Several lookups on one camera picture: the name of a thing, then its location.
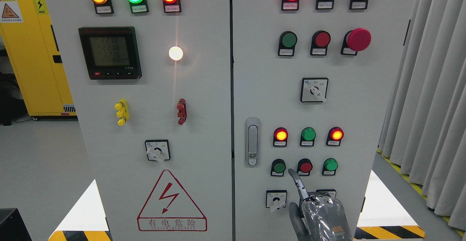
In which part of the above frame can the black box bottom left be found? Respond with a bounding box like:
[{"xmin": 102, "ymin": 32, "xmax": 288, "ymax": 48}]
[{"xmin": 0, "ymin": 208, "xmax": 32, "ymax": 241}]

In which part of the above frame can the left door rotary selector switch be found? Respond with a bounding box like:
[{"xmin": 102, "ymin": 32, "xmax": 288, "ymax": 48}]
[{"xmin": 145, "ymin": 139, "xmax": 171, "ymax": 163}]

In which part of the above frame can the black key selector switch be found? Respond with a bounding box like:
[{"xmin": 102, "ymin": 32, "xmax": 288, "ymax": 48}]
[{"xmin": 316, "ymin": 189, "xmax": 337, "ymax": 198}]

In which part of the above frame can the upper right rotary selector switch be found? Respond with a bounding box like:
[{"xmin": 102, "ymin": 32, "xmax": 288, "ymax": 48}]
[{"xmin": 300, "ymin": 78, "xmax": 328, "ymax": 103}]

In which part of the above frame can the white indicator light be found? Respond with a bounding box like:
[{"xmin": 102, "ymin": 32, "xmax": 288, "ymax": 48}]
[{"xmin": 169, "ymin": 46, "xmax": 184, "ymax": 61}]

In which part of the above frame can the lower red push button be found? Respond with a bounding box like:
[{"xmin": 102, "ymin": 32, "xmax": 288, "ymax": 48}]
[{"xmin": 297, "ymin": 158, "xmax": 313, "ymax": 176}]

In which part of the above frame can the red electric hazard warning sticker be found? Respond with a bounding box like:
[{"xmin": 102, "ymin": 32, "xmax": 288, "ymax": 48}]
[{"xmin": 137, "ymin": 169, "xmax": 208, "ymax": 232}]

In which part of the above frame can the green start push button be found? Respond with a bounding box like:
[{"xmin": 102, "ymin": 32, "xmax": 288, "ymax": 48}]
[{"xmin": 270, "ymin": 158, "xmax": 287, "ymax": 177}]

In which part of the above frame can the grey pleated curtain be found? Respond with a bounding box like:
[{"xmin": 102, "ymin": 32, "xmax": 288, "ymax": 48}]
[{"xmin": 378, "ymin": 0, "xmax": 466, "ymax": 230}]

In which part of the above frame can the grey cabinet door handle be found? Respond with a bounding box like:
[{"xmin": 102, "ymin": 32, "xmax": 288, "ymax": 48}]
[{"xmin": 246, "ymin": 118, "xmax": 261, "ymax": 167}]

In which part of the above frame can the green push button upper row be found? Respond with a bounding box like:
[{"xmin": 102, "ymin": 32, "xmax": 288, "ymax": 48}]
[{"xmin": 277, "ymin": 31, "xmax": 297, "ymax": 57}]

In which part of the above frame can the black digital power meter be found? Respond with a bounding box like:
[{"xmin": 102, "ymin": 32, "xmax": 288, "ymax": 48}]
[{"xmin": 78, "ymin": 26, "xmax": 142, "ymax": 80}]

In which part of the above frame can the red push button upper row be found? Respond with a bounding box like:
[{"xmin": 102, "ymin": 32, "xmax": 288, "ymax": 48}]
[{"xmin": 310, "ymin": 30, "xmax": 331, "ymax": 56}]

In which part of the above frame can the grey electrical control cabinet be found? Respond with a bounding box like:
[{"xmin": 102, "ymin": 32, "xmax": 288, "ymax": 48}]
[{"xmin": 48, "ymin": 0, "xmax": 414, "ymax": 241}]

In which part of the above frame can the red terminal block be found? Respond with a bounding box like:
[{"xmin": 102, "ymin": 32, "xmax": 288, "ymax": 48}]
[{"xmin": 176, "ymin": 98, "xmax": 187, "ymax": 125}]

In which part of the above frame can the lower left rotary selector switch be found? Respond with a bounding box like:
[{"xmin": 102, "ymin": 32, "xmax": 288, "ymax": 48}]
[{"xmin": 266, "ymin": 190, "xmax": 288, "ymax": 213}]

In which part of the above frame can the red mushroom emergency stop button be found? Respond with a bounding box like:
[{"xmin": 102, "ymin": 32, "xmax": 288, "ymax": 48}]
[{"xmin": 340, "ymin": 28, "xmax": 372, "ymax": 56}]

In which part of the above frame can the yellow terminal block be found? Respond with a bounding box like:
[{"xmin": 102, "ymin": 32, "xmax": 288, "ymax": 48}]
[{"xmin": 114, "ymin": 99, "xmax": 129, "ymax": 126}]

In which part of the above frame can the yellow safety storage cabinet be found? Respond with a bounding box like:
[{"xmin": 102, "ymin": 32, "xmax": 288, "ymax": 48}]
[{"xmin": 1, "ymin": 0, "xmax": 76, "ymax": 118}]

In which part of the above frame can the lower left red indicator light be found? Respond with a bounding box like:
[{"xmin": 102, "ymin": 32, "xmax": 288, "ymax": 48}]
[{"xmin": 273, "ymin": 127, "xmax": 288, "ymax": 147}]

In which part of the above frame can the lower right red indicator light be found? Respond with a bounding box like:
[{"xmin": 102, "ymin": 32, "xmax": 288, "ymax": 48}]
[{"xmin": 325, "ymin": 127, "xmax": 344, "ymax": 147}]

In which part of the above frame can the lower green indicator light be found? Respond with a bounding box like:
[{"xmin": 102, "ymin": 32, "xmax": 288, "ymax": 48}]
[{"xmin": 300, "ymin": 127, "xmax": 316, "ymax": 147}]

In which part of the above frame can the lower right green push button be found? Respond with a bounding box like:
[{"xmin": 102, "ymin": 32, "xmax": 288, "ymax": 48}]
[{"xmin": 321, "ymin": 158, "xmax": 339, "ymax": 176}]

